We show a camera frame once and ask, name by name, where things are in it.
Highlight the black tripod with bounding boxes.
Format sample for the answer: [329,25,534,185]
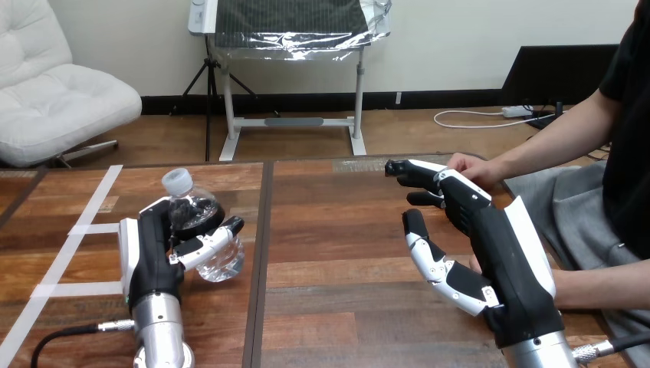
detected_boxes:
[181,35,258,163]

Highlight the foil sheet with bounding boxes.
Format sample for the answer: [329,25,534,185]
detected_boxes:
[212,0,393,64]

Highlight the person's forearm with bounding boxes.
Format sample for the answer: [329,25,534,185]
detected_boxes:
[550,266,619,311]
[490,109,593,179]

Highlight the tangle of cables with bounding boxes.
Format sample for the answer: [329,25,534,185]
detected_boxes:
[432,101,610,159]

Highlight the dark screen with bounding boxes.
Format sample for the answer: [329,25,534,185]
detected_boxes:
[501,44,620,108]

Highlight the black cable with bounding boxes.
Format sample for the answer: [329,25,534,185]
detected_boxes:
[30,319,136,368]
[572,332,650,365]

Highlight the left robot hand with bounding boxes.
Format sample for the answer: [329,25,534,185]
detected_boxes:
[118,195,245,311]

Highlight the white power strip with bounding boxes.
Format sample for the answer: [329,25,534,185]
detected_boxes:
[501,105,533,120]

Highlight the person's body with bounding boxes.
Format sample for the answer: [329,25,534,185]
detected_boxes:
[505,0,650,368]

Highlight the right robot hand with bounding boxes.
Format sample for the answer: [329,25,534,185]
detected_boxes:
[384,159,566,350]

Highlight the white cushioned chair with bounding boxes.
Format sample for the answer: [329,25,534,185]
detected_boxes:
[0,0,143,169]

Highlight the clear water bottle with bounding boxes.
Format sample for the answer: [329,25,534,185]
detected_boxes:
[161,167,246,284]

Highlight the white desk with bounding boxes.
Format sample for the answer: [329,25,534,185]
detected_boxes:
[188,0,368,163]

